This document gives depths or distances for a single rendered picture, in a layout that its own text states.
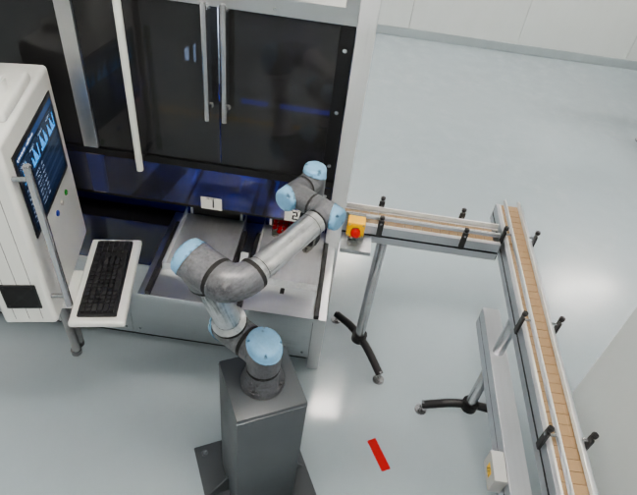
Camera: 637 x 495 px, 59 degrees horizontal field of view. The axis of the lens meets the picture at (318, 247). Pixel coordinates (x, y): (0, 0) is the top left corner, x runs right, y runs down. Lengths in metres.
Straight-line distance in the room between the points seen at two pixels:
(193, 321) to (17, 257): 1.10
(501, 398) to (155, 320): 1.67
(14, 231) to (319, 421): 1.64
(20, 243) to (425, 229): 1.54
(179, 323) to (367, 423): 1.06
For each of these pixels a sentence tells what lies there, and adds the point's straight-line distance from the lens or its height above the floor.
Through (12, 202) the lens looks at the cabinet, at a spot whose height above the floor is 1.36.
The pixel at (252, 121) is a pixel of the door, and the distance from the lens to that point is 2.04.
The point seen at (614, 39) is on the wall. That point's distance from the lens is 7.25.
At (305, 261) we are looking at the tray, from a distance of 2.25.
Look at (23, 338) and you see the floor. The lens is 3.30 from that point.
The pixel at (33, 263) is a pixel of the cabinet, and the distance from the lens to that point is 2.02.
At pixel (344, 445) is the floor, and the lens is 2.80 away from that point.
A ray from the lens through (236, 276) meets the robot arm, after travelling 1.46.
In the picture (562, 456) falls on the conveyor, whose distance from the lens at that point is 1.90.
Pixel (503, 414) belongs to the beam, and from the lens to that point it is 2.42.
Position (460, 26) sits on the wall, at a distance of 6.80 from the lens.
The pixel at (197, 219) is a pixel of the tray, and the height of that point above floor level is 0.88.
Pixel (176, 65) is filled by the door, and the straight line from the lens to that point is 2.02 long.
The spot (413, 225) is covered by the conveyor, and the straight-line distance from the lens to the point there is 2.45.
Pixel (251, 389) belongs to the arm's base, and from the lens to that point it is 1.94.
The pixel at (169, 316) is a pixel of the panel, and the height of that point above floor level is 0.26.
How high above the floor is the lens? 2.46
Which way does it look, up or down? 43 degrees down
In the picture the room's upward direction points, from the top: 8 degrees clockwise
